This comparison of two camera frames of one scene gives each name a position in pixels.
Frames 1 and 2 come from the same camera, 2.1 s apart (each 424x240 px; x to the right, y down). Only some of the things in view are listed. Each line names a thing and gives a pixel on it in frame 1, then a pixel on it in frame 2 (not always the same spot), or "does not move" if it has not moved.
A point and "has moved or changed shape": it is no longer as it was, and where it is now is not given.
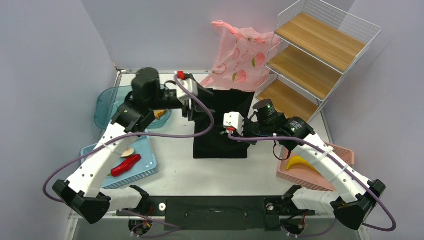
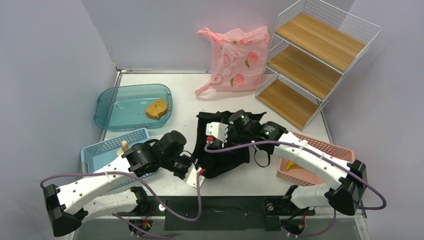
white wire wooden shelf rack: (313, 45) does not move
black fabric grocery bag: (217, 144) has moved or changed shape
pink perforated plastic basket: (304, 175) does not move
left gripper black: (196, 110) -> (190, 161)
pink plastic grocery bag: (241, 58) has moved or changed shape
